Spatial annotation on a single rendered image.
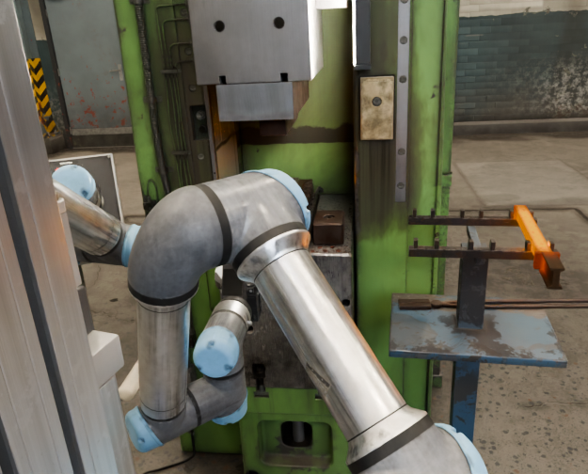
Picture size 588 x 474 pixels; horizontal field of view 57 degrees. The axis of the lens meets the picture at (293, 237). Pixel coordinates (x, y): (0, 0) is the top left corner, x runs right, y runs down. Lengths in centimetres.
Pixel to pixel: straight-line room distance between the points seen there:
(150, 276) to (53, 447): 36
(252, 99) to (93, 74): 683
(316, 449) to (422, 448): 128
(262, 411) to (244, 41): 109
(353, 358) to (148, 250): 29
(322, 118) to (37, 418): 165
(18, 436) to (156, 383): 52
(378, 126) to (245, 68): 40
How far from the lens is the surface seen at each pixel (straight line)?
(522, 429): 239
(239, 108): 146
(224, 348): 93
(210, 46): 146
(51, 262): 36
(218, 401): 101
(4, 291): 34
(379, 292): 175
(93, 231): 92
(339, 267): 149
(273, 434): 191
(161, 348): 81
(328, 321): 68
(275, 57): 143
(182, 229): 68
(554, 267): 114
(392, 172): 161
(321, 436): 189
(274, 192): 74
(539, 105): 784
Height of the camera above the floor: 150
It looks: 21 degrees down
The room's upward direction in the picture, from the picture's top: 3 degrees counter-clockwise
